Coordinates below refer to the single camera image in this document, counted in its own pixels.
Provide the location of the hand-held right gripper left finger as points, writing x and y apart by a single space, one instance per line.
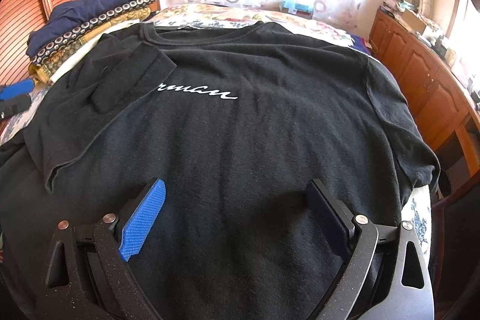
144 217

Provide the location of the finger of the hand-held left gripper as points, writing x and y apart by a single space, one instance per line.
13 106
15 89

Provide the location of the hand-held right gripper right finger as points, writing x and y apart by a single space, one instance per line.
325 215

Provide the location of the black t-shirt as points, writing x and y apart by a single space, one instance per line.
240 140

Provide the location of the mustard folded garment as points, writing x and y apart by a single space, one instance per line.
39 74

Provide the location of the white folded cloth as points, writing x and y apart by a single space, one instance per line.
65 57

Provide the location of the white blue floral sheet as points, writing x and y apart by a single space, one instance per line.
418 218

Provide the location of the dark chair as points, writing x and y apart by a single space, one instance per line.
461 230

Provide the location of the navy blanket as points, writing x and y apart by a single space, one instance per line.
362 44

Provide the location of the wooden sideboard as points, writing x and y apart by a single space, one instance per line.
412 57

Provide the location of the pile of sideboard clutter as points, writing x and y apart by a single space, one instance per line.
442 42

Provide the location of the teal box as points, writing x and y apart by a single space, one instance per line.
296 5

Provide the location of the cardboard box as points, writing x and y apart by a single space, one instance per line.
414 22

